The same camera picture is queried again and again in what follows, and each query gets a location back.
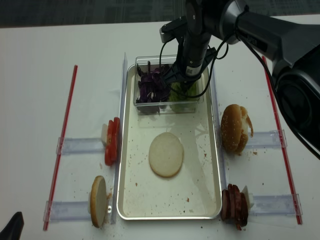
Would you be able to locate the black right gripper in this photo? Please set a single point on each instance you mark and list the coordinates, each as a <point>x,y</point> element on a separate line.
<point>192,59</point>

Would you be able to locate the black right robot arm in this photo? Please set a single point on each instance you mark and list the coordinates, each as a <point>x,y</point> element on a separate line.
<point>293,48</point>

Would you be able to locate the green lettuce pile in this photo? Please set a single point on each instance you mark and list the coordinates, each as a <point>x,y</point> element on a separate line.
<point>180,105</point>

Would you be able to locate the rear tomato slice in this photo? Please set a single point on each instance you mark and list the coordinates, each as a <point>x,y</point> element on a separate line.
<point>116,135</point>

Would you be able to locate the front meat patty slice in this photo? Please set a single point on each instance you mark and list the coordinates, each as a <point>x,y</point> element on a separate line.
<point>226,205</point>

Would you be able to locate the white block behind patties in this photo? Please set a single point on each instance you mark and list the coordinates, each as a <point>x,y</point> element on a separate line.
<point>248,197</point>

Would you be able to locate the rear meat patty slice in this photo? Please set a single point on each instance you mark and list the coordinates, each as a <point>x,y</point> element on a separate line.
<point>242,218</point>

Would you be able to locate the purple cabbage pile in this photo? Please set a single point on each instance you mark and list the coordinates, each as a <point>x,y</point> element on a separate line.
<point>151,87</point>

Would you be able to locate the clear plastic container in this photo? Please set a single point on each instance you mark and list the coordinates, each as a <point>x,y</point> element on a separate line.
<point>155,108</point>

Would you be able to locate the sesame bun top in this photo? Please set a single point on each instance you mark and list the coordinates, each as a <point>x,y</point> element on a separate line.
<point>231,127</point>

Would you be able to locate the bottom bun slice on tray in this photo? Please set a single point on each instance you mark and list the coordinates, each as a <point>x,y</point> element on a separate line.
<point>166,155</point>

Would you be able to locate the torn bun piece right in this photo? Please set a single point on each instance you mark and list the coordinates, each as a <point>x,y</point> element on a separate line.
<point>246,130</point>

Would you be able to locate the white block behind tomatoes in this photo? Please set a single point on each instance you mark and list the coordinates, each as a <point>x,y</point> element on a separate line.
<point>104,133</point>

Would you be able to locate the silver metal tray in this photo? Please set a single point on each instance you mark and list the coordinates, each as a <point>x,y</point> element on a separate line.
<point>195,191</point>

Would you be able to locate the standing bun slice left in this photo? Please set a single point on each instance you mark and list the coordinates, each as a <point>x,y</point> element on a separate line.
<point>98,201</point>

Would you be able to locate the black object bottom left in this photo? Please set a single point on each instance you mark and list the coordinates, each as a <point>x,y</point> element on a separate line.
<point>13,229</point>

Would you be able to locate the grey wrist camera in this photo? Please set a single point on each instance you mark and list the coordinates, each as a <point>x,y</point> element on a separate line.
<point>175,29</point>

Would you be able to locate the clear vertical rail left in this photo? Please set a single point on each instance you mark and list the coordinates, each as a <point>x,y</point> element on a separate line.
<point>114,212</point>

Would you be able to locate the clear rail upper right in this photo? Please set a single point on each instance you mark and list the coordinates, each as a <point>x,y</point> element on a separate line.
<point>264,140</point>

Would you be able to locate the right red rail strip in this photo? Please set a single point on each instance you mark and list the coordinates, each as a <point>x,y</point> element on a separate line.
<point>282,150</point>

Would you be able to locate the red rail strip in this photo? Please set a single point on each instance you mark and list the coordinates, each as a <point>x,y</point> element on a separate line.
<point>282,150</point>
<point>58,157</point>

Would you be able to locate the left red rail strip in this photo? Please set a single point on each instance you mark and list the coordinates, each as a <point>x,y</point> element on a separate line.
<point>58,157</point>

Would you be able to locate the clear rail upper left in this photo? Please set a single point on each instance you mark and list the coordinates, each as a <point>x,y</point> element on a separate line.
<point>68,146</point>

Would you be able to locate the clear rail lower right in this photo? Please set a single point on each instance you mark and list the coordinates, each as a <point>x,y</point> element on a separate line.
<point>275,205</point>

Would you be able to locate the clear rail lower left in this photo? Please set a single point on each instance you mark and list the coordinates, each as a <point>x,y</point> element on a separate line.
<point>66,211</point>

